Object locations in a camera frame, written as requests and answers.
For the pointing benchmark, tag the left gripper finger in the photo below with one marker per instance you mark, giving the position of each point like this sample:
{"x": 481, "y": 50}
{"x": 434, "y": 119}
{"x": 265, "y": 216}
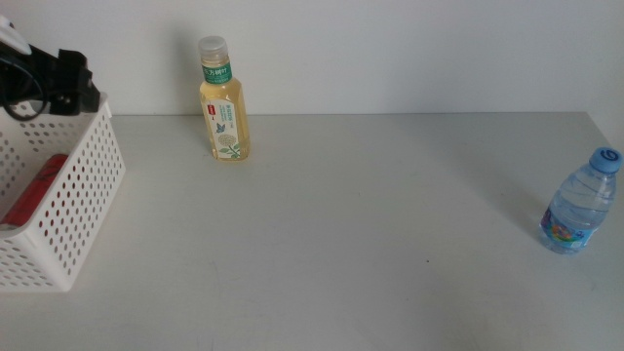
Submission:
{"x": 83, "y": 97}
{"x": 75, "y": 63}

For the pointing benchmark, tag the red cola can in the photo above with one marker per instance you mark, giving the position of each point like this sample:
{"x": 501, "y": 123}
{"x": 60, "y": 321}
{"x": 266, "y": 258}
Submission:
{"x": 39, "y": 190}

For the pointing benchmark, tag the yellow tea bottle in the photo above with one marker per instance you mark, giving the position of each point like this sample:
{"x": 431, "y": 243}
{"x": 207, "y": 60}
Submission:
{"x": 224, "y": 97}

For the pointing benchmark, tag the clear water bottle blue cap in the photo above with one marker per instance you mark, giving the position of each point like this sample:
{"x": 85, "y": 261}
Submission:
{"x": 580, "y": 200}

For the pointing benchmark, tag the white perforated plastic basket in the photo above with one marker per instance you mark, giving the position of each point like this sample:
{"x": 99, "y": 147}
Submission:
{"x": 73, "y": 205}

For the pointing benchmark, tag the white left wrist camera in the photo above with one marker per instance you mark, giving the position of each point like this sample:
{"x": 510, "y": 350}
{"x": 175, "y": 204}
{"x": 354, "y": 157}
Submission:
{"x": 12, "y": 36}

